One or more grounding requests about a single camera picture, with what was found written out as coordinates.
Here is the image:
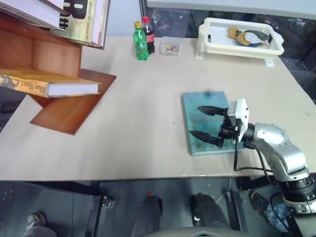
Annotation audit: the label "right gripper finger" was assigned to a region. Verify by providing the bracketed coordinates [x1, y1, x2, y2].
[191, 131, 223, 149]
[197, 106, 229, 117]

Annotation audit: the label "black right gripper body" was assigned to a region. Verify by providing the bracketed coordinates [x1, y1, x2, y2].
[218, 115, 242, 149]

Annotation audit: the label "teal hardcover book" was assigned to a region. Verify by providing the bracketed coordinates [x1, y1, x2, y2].
[182, 91, 244, 157]

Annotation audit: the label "pale thin book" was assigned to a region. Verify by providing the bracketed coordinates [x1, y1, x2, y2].
[97, 0, 111, 50]

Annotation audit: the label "black and gold book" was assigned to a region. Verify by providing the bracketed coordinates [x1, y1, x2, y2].
[50, 0, 101, 48]

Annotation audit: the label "wooden bookshelf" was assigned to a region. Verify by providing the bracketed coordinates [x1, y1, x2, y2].
[0, 11, 117, 136]

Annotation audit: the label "orange Hilary Mantel book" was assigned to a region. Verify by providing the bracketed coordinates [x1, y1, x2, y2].
[0, 67, 102, 98]

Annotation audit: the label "thick white-paged book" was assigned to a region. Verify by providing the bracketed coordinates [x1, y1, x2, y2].
[0, 0, 68, 32]

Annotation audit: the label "white plastic basket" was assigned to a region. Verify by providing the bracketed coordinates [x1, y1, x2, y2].
[195, 17, 285, 68]

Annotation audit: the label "clear box of coloured pins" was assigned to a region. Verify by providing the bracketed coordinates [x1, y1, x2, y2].
[159, 37, 181, 58]

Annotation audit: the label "dark worn shoe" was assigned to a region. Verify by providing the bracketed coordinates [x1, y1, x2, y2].
[249, 191, 270, 221]

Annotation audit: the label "items in white basket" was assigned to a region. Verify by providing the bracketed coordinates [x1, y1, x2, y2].
[227, 26, 273, 48]

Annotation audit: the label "cola bottle with red cap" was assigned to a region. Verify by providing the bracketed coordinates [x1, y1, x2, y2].
[141, 16, 156, 55]

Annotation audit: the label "green plastic soda bottle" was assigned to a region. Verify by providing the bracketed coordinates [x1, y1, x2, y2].
[133, 21, 150, 61]

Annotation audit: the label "dark rounded shape with red spot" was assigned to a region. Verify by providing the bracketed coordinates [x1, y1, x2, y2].
[130, 192, 164, 237]

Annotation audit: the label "blue jeans leg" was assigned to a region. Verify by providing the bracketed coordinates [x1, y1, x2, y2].
[266, 203, 290, 233]

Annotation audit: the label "grey shoe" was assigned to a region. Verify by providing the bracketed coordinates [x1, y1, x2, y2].
[24, 211, 47, 233]

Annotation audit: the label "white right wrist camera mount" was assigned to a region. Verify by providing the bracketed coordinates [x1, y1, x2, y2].
[226, 98, 250, 136]

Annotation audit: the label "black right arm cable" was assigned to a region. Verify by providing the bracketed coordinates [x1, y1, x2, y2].
[233, 134, 278, 186]

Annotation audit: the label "black table leg frame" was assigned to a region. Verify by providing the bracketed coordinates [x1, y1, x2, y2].
[85, 181, 117, 237]

